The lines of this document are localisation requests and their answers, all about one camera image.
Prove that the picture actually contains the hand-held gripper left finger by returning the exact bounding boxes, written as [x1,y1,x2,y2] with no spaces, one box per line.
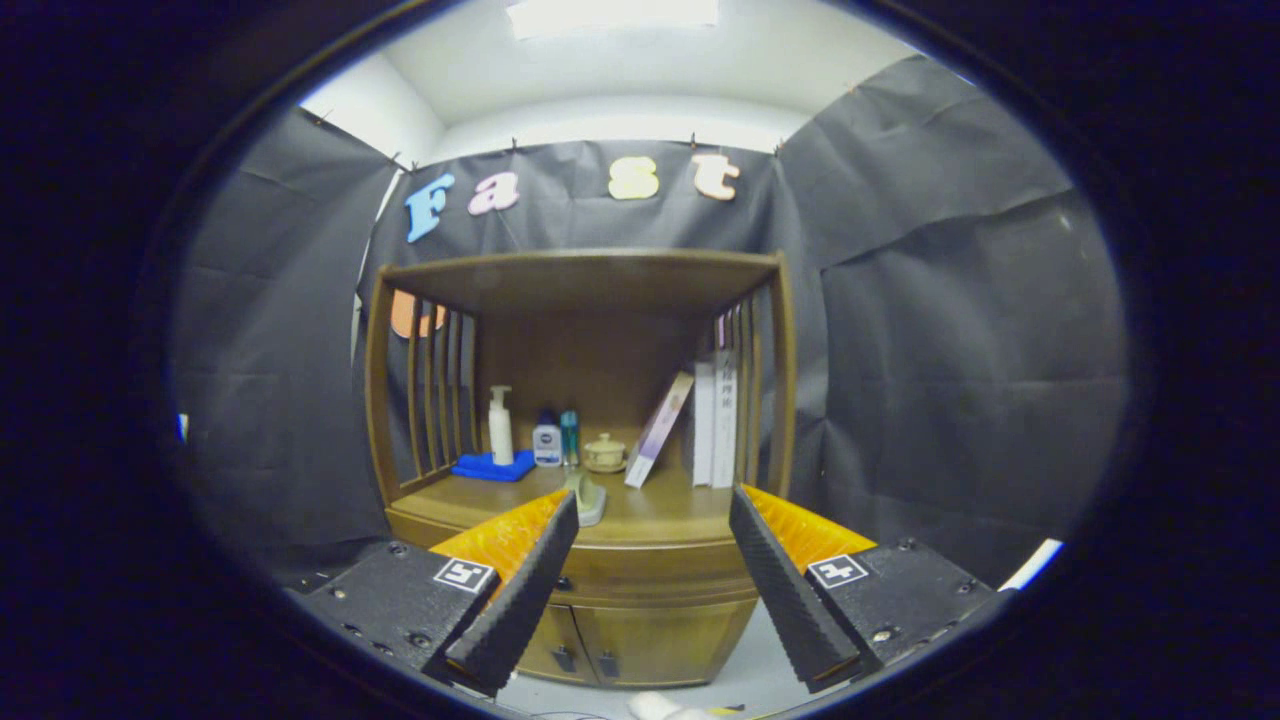
[300,488,581,696]

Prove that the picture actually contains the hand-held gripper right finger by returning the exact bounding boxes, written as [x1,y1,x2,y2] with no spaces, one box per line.
[728,484,999,694]

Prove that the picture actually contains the green soap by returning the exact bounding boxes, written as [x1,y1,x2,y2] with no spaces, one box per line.
[563,470,608,528]

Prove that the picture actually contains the wooden cabinet door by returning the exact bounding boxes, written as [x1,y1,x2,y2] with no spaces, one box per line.
[570,598,759,689]
[515,603,601,686]

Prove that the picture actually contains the wooden countertop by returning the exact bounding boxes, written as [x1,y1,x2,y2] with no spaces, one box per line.
[388,460,743,547]

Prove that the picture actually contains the wooden cabinet with slatted shelf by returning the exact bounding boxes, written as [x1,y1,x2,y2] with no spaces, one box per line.
[363,248,798,691]

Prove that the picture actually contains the blue folded cloth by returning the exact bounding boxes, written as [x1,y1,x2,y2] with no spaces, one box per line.
[451,450,537,483]

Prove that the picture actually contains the white bottle with blue cap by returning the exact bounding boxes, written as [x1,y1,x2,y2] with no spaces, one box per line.
[532,408,563,469]

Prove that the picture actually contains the white pump bottle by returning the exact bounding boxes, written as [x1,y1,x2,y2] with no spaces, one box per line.
[488,385,515,467]

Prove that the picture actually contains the beige lidded tea cup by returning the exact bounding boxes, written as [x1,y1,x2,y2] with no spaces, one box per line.
[583,432,628,474]

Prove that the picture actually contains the white spine book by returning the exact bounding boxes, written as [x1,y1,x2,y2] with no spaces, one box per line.
[713,348,739,489]

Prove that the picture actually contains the patterned cover book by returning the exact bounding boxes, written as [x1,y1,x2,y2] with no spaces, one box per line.
[685,360,717,488]

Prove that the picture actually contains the purple cover book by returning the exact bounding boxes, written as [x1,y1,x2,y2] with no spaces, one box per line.
[624,371,695,489]

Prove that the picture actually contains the ceiling light panel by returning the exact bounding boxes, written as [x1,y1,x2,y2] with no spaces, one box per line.
[505,0,721,39]

